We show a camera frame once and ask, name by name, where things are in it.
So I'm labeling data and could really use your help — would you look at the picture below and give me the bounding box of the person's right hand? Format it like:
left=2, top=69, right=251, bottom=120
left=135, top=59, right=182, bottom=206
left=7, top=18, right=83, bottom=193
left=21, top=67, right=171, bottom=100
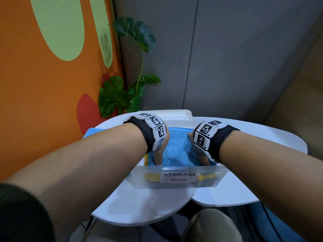
left=187, top=132, right=210, bottom=166

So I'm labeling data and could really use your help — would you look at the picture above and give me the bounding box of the person's left hand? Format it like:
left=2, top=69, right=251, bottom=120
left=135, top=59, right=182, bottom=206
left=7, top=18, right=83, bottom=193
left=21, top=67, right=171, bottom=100
left=154, top=128, right=170, bottom=166

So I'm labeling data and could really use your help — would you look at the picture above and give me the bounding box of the white box lid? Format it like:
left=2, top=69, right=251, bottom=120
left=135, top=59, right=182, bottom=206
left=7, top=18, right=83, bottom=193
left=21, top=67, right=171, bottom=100
left=131, top=109, right=193, bottom=122

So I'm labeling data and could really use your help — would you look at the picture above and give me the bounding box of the yellow towel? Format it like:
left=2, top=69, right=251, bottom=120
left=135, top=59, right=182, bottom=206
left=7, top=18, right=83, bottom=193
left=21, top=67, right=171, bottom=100
left=144, top=153, right=217, bottom=182

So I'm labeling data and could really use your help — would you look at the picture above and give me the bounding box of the clear plastic storage box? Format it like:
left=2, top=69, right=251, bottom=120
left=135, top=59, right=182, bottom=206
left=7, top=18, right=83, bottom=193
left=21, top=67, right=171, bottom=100
left=126, top=120, right=229, bottom=189

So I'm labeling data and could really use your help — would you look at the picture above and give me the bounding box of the person's right forearm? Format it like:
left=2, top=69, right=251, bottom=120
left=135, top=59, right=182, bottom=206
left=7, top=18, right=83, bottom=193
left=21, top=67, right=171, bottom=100
left=219, top=130, right=323, bottom=242

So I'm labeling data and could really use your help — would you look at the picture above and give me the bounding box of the person's left forearm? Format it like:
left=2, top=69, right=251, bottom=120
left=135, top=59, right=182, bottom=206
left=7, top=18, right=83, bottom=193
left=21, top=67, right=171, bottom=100
left=5, top=123, right=148, bottom=242

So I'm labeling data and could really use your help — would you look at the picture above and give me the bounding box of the person's right leg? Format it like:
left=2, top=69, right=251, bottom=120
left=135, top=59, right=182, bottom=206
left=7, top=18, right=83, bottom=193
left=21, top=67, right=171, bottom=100
left=181, top=209, right=243, bottom=242

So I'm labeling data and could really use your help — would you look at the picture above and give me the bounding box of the person's leg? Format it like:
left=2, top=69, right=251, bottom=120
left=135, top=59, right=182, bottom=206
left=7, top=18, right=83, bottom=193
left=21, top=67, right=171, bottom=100
left=181, top=209, right=243, bottom=242
left=83, top=230, right=138, bottom=242

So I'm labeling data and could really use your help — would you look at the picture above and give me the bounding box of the person's left leg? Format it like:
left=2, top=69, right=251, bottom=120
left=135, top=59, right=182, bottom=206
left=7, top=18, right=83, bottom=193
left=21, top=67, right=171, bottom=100
left=83, top=230, right=138, bottom=242

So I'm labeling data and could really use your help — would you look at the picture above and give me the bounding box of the black right wristband with markers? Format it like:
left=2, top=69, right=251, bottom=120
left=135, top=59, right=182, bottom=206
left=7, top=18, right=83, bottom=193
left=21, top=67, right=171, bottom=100
left=193, top=120, right=240, bottom=164

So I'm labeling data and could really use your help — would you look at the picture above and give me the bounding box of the black wristband with markers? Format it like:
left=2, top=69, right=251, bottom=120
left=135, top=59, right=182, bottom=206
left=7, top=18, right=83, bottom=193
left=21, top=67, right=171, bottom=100
left=123, top=113, right=168, bottom=154
left=193, top=120, right=240, bottom=164

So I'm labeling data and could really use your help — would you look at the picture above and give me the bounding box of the black left wristband with markers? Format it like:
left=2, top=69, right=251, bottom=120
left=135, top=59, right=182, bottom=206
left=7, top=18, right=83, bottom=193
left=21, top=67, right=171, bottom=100
left=123, top=113, right=168, bottom=154

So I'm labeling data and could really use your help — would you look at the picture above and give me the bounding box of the green leafy plant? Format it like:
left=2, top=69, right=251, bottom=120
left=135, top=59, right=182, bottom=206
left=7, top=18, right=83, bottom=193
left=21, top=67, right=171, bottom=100
left=98, top=17, right=161, bottom=118

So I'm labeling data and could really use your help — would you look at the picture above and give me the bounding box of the dark green shirt sleeve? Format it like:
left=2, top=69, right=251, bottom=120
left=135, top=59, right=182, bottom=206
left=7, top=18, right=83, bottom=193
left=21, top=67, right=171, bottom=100
left=0, top=183, right=56, bottom=242

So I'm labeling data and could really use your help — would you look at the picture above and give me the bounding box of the black right camera cable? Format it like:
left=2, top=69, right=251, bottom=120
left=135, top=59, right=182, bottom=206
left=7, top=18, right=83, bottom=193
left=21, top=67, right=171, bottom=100
left=260, top=203, right=283, bottom=242

